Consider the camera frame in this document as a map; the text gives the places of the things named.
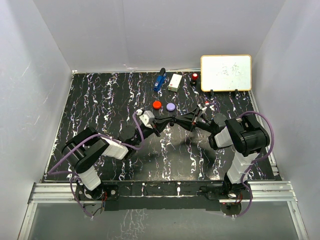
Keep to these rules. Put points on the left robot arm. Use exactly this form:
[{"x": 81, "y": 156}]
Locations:
[{"x": 84, "y": 150}]

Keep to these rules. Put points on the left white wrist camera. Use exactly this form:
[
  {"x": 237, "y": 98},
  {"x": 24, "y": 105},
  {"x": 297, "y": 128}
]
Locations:
[{"x": 146, "y": 117}]

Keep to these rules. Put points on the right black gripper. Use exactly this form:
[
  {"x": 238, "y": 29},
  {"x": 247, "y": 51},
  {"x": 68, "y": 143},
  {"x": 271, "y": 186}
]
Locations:
[{"x": 191, "y": 118}]

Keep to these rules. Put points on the orange earbud charging case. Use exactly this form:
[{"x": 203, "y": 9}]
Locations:
[{"x": 157, "y": 105}]

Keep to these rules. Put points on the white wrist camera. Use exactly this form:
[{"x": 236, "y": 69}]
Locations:
[
  {"x": 203, "y": 107},
  {"x": 146, "y": 117}
]

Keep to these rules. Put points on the red emergency stop button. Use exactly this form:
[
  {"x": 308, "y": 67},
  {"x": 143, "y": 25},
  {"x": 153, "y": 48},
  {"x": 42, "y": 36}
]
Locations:
[{"x": 194, "y": 79}]

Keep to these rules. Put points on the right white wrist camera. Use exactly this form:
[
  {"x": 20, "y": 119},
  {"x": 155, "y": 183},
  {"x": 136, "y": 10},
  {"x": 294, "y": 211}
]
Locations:
[{"x": 203, "y": 107}]

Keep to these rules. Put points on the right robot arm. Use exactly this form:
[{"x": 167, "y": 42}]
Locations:
[{"x": 244, "y": 133}]

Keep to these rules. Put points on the white rectangular box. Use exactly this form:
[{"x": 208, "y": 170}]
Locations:
[{"x": 174, "y": 83}]

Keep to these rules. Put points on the blue black stapler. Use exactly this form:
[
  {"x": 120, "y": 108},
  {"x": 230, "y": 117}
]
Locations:
[{"x": 160, "y": 79}]

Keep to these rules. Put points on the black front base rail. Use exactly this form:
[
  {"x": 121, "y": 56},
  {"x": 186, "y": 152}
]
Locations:
[{"x": 169, "y": 195}]

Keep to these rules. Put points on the white whiteboard wooden frame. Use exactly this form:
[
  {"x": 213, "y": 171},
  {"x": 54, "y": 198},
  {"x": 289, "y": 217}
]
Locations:
[{"x": 226, "y": 73}]

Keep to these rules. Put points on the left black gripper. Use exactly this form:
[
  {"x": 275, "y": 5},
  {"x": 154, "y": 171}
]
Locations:
[{"x": 160, "y": 124}]

